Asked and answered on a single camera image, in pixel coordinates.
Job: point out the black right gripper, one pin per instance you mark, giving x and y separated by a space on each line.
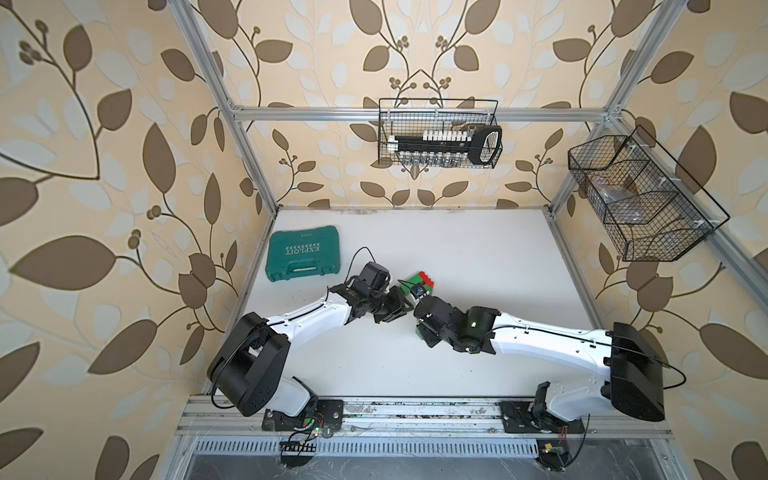
427 338

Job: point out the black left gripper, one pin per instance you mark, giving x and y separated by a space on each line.
398 307

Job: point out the red lego brick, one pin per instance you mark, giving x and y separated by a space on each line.
426 279

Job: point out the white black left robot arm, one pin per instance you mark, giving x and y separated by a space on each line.
248 369

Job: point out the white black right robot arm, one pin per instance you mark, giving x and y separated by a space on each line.
617 369

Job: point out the green plastic tool case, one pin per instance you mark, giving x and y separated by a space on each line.
303 253

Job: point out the black white socket tool set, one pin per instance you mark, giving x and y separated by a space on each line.
477 146

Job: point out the plastic bag in basket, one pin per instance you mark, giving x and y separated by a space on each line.
615 204

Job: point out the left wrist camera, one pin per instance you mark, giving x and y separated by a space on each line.
373 280

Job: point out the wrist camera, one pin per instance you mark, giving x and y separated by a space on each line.
373 280
420 290

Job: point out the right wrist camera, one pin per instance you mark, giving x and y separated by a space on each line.
420 290

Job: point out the aluminium front rail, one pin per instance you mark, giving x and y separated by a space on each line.
415 417

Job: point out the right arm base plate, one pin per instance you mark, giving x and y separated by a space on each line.
523 417

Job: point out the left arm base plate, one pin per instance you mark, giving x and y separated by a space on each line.
323 414

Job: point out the black wire basket back wall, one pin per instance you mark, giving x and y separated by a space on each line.
407 116

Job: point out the black wire basket wall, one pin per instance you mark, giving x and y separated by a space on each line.
407 116
652 206

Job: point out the black wire basket right wall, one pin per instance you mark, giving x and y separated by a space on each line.
652 206

